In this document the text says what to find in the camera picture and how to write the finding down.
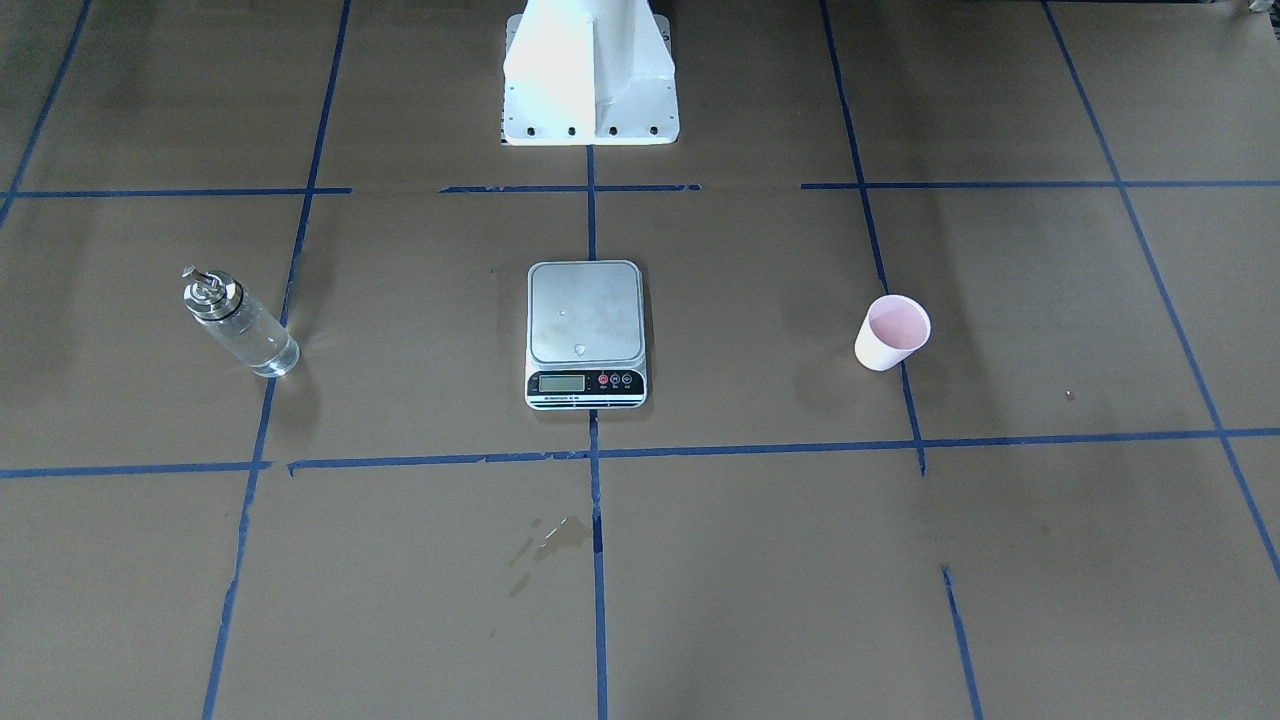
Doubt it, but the pink paper cup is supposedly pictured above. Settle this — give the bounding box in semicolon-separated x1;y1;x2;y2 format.
854;293;932;372

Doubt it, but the glass sauce bottle metal spout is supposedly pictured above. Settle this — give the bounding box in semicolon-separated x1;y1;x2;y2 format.
180;265;301;378

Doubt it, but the digital kitchen scale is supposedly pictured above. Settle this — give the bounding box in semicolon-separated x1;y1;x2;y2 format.
524;260;649;411

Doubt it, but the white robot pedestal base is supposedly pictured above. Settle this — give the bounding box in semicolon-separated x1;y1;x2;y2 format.
500;1;681;147

